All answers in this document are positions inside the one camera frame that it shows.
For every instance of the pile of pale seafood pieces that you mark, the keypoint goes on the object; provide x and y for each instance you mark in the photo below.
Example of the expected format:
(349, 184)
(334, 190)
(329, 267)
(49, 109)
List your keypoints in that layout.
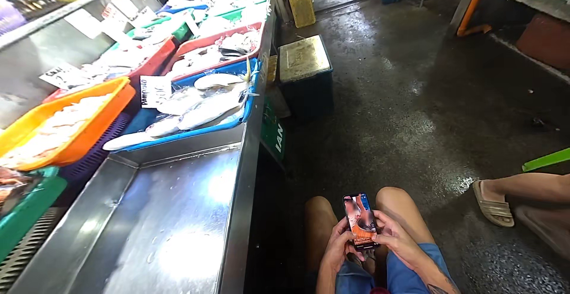
(58, 129)

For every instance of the dark purple plastic basket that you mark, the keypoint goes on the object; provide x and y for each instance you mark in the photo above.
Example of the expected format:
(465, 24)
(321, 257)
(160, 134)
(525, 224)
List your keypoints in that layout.
(95, 154)

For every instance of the white sign with red lettering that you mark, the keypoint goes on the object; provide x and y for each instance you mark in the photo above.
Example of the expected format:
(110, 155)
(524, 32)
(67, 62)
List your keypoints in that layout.
(122, 7)

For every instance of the person's right forearm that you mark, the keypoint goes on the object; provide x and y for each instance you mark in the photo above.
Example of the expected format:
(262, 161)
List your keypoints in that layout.
(434, 275)

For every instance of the pile of reddish brown seafood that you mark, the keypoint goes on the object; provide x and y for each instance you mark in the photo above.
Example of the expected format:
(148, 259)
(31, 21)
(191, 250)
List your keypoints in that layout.
(10, 185)

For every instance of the orange plastic basket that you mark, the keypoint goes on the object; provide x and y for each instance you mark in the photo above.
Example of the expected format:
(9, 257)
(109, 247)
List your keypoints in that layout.
(95, 139)

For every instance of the yellow plastic container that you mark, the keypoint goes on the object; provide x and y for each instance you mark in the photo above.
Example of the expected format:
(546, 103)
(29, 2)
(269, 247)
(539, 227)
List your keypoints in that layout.
(302, 6)

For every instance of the person's left hand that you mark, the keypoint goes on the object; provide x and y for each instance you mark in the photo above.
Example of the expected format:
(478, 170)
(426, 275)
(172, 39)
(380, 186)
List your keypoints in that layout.
(333, 251)

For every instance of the green box with white lettering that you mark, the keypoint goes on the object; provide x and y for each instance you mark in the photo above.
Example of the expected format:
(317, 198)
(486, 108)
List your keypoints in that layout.
(273, 133)

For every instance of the pile of small grey fish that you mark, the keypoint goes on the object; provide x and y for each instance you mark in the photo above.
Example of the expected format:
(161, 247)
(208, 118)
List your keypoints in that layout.
(118, 60)

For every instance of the person's left index finger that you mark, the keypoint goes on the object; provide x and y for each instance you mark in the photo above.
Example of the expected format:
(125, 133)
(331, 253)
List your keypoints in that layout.
(340, 226)

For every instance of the blank white sign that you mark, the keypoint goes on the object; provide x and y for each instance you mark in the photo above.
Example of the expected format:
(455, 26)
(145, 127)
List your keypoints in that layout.
(83, 23)

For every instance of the dark cooler with dirty lid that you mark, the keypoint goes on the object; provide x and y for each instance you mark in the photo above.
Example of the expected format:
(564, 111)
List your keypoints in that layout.
(307, 78)

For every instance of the person's right index finger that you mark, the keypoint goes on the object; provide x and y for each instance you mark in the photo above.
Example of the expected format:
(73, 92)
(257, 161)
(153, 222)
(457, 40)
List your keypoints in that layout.
(381, 216)

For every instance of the orange pipe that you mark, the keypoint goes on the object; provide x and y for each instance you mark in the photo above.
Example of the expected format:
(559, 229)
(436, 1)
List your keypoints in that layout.
(473, 9)

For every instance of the pile of silver fish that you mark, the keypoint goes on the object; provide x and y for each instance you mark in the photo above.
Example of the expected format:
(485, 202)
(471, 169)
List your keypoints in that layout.
(209, 110)

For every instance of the blue plastic tray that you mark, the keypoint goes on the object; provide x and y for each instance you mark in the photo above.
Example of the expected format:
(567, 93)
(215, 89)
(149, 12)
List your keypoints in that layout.
(191, 5)

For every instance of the light purple plastic basket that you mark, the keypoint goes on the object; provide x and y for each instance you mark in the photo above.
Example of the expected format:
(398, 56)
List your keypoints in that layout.
(10, 17)

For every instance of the pile of mixed fish pieces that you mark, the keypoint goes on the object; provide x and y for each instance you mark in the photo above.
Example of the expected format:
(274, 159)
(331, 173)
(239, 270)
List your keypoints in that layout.
(227, 49)

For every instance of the person's left forearm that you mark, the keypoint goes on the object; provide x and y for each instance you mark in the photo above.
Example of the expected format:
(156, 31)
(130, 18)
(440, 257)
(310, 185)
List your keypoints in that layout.
(327, 281)

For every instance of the person's left thumb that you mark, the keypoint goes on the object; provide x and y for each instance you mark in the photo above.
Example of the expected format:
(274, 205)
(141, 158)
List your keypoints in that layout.
(346, 238)

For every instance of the white sign with black lettering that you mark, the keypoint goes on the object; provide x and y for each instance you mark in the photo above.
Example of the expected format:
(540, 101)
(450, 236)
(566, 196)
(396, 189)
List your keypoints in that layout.
(62, 76)
(154, 91)

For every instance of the black smartphone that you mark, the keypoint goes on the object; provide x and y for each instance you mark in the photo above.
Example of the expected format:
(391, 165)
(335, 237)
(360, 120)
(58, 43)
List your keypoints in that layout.
(361, 222)

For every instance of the stainless steel display table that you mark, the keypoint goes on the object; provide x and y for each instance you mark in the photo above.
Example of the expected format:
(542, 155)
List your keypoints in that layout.
(178, 222)

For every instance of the grey slotted plastic basket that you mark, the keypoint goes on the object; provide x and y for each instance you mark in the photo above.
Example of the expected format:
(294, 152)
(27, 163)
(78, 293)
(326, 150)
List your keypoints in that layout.
(27, 246)

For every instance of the green plastic chair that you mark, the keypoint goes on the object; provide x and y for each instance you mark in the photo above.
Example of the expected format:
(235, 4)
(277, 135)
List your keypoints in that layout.
(545, 160)

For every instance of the red plastic tray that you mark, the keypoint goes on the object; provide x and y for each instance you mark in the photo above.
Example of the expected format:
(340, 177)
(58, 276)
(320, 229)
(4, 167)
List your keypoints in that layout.
(162, 58)
(181, 54)

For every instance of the person's right hand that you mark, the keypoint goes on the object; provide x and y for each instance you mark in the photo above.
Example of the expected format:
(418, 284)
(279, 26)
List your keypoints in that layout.
(399, 239)

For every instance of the person's right thumb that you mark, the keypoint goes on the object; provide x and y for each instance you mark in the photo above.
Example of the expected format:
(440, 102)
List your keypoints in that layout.
(383, 239)

